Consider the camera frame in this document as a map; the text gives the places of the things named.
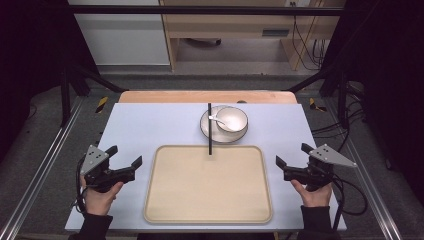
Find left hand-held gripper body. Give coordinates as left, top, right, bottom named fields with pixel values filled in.
left=79, top=144, right=137, bottom=194

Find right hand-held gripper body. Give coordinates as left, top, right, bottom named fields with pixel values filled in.
left=283, top=143, right=358, bottom=193

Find white plate with dark rim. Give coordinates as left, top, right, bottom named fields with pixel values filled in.
left=199, top=104, right=250, bottom=145

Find white bowl with dark rim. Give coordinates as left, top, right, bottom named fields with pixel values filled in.
left=215, top=106, right=250, bottom=133

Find white ceramic spoon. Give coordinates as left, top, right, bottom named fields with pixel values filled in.
left=208, top=114, right=236, bottom=132

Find black chopsticks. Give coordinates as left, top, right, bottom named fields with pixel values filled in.
left=207, top=102, right=214, bottom=157

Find beige tray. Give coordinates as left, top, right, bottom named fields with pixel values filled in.
left=143, top=144, right=274, bottom=225

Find person's right hand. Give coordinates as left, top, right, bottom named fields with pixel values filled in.
left=290, top=179, right=334, bottom=209

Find person's left hand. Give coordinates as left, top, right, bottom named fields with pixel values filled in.
left=79, top=175, right=125, bottom=217

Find yellow black striped tape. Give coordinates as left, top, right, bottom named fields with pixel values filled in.
left=95, top=96, right=110, bottom=114
left=308, top=97, right=328, bottom=113

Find black metal stand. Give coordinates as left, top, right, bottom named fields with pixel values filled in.
left=59, top=61, right=129, bottom=128
left=285, top=63, right=352, bottom=130

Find wooden table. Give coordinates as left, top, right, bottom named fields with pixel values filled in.
left=118, top=90, right=299, bottom=105

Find black curtain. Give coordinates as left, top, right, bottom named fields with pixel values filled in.
left=319, top=0, right=424, bottom=204
left=0, top=0, right=99, bottom=164

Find white cabinet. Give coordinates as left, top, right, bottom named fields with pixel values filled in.
left=67, top=0, right=171, bottom=67

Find wooden desk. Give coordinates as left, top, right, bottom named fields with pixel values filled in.
left=159, top=0, right=344, bottom=72

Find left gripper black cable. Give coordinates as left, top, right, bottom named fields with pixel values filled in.
left=73, top=155, right=90, bottom=215

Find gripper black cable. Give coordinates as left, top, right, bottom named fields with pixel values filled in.
left=330, top=174, right=369, bottom=231
left=73, top=155, right=90, bottom=215

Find black floor cables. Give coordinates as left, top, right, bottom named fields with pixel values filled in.
left=311, top=81, right=369, bottom=153

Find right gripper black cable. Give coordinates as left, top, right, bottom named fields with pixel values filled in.
left=330, top=174, right=369, bottom=231

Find aluminium rail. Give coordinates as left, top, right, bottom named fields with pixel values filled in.
left=0, top=96, right=85, bottom=240
left=324, top=98, right=403, bottom=240

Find black hanging cables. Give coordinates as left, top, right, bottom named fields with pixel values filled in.
left=291, top=1, right=329, bottom=72

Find yellow cable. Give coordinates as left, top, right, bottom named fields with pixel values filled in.
left=294, top=0, right=325, bottom=70

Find black horizontal frame bar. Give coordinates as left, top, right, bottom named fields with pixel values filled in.
left=67, top=5, right=345, bottom=17

